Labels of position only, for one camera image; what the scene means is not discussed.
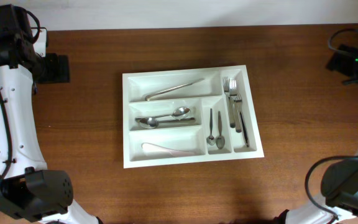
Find steel tongs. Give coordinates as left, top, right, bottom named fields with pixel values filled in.
left=144, top=78, right=204, bottom=101

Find steel teaspoon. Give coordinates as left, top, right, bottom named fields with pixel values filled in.
left=216, top=111, right=226, bottom=149
left=206, top=108, right=216, bottom=146

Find white plastic cutlery tray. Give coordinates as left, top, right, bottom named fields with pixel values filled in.
left=122, top=65, right=264, bottom=168

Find white plastic knife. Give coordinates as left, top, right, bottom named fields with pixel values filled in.
left=142, top=142, right=196, bottom=157

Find large steel spoon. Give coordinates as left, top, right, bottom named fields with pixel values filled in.
left=149, top=106, right=191, bottom=120

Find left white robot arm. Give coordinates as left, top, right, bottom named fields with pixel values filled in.
left=0, top=4, right=100, bottom=224

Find steel fork dark handle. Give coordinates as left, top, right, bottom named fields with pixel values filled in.
left=235, top=93, right=250, bottom=147

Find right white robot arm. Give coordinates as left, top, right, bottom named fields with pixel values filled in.
left=272, top=30, right=358, bottom=224

